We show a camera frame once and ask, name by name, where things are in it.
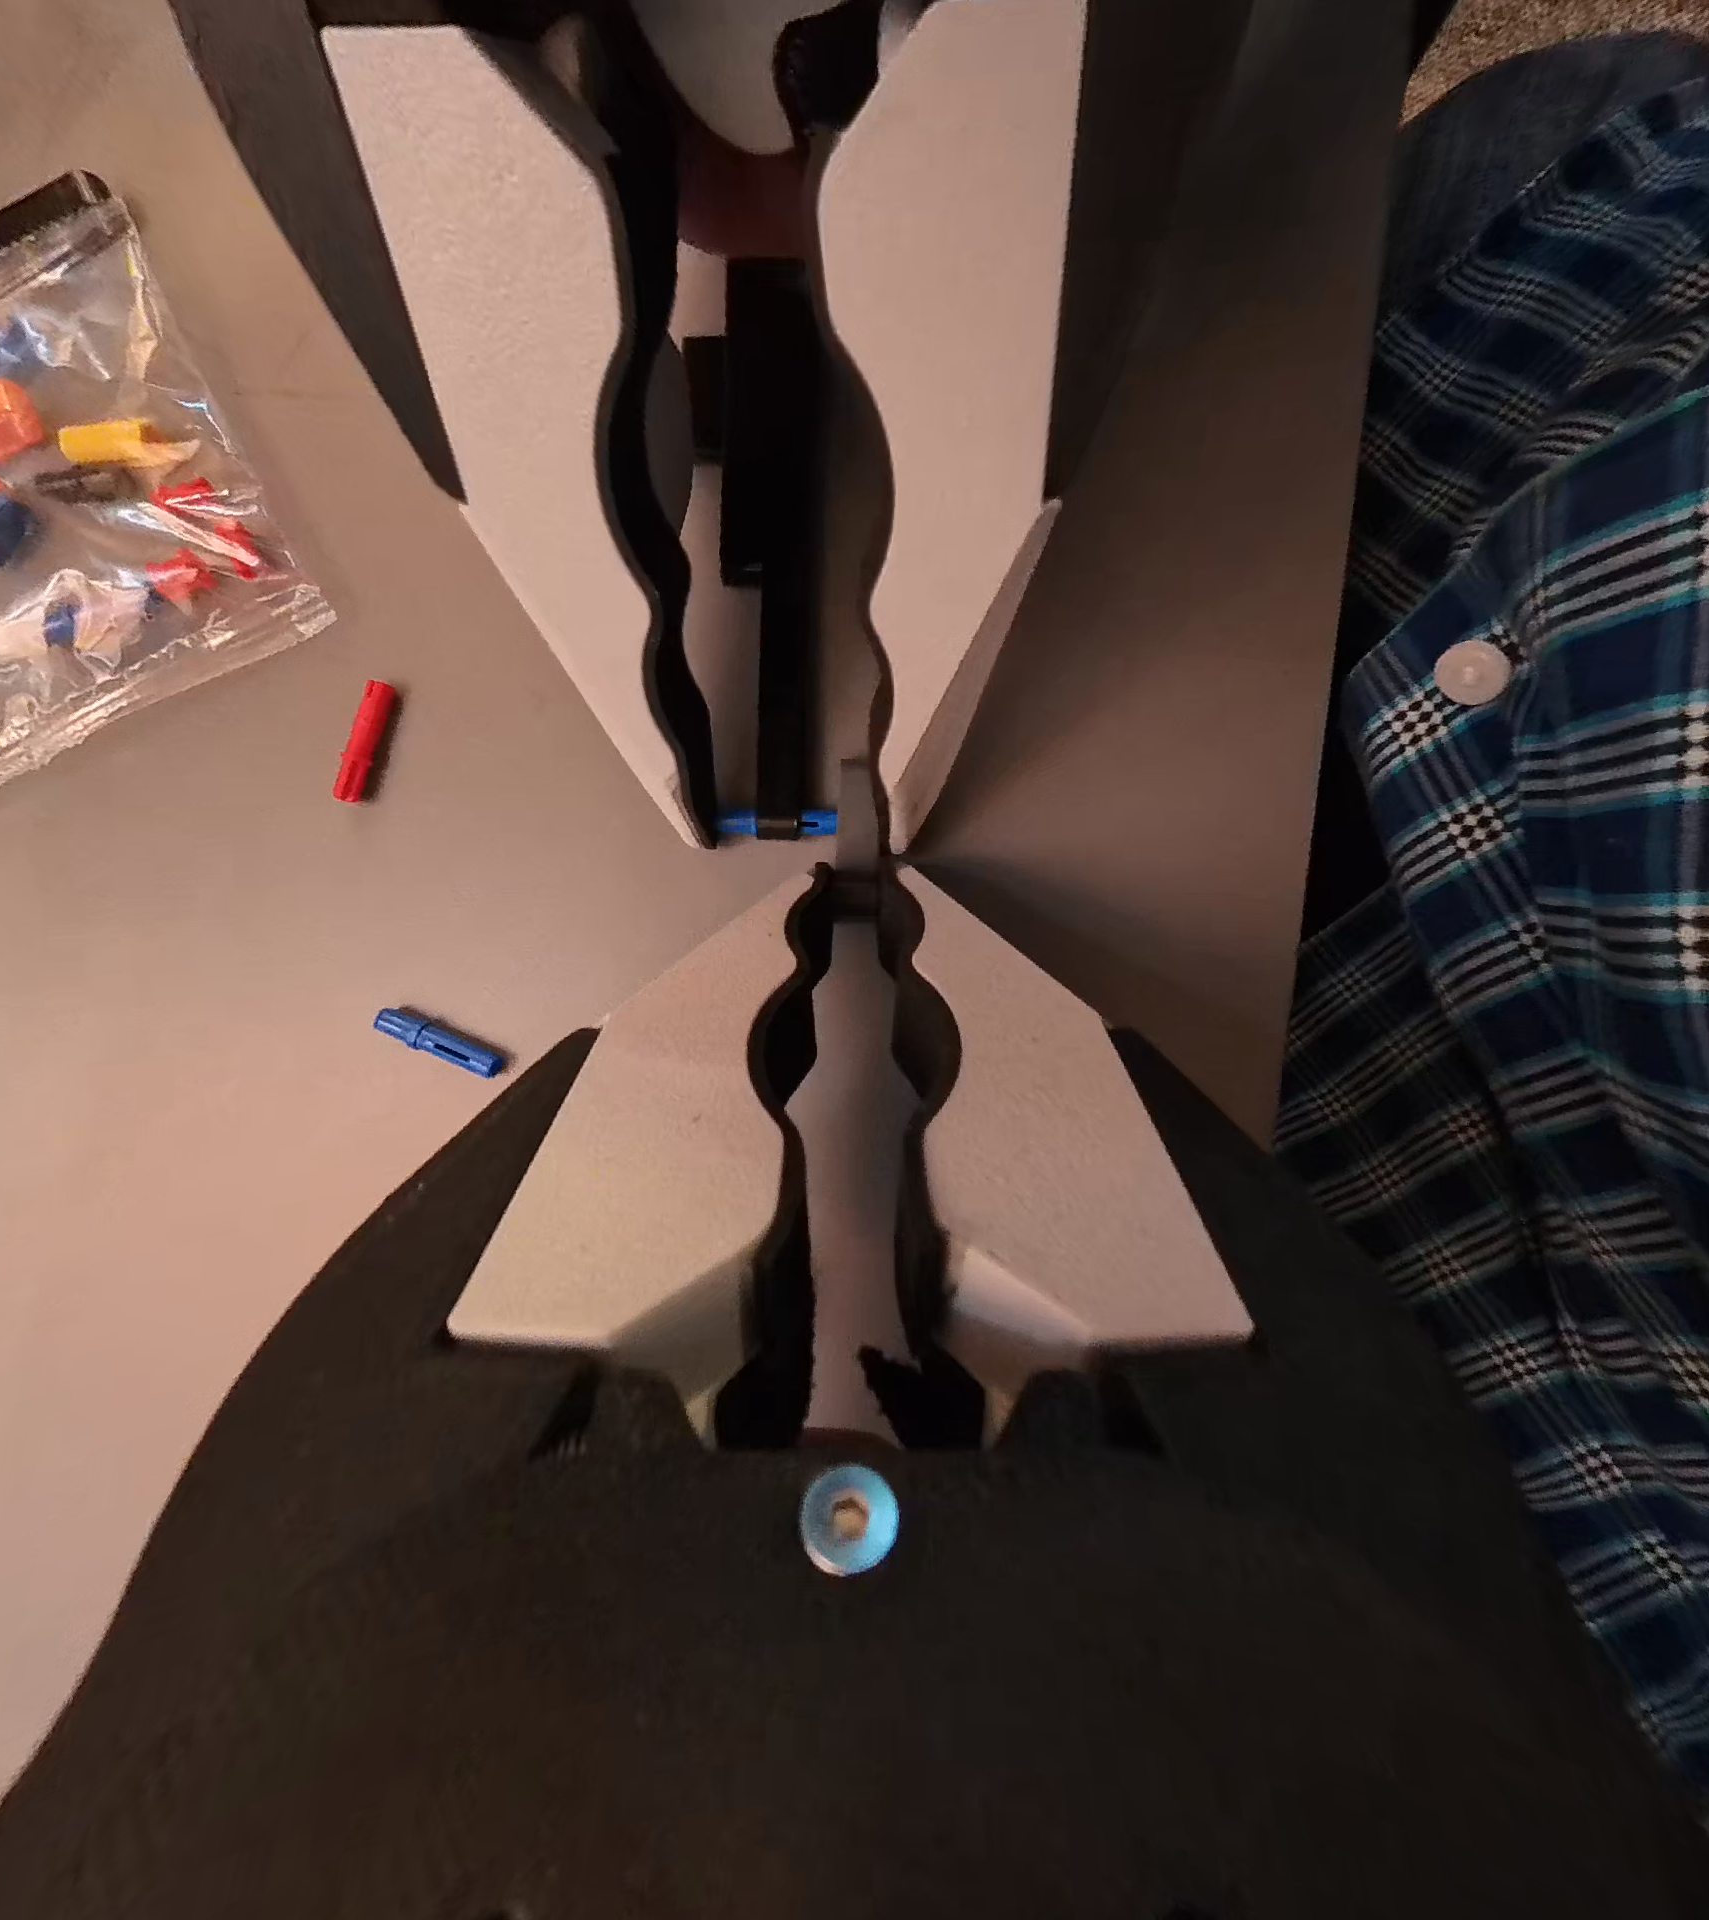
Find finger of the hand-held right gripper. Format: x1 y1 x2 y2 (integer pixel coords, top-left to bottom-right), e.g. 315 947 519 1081
813 0 1084 864
321 23 728 852

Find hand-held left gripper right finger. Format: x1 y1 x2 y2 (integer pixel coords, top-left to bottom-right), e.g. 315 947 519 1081
872 875 1258 1356

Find red lego pin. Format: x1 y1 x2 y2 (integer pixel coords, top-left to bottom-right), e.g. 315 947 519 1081
331 678 403 806

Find blue lego pin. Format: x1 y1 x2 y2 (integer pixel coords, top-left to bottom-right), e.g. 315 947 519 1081
372 1003 509 1081

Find black lego beam blue pins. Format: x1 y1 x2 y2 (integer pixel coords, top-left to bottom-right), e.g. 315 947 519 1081
680 259 843 841

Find blue plaid shirt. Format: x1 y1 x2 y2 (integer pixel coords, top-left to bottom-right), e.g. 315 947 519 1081
1271 30 1709 1920

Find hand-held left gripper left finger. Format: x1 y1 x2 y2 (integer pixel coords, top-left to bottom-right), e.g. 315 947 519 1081
443 875 837 1430

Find clear bag of lego pieces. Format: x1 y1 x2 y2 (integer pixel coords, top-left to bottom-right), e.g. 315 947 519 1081
0 168 341 852

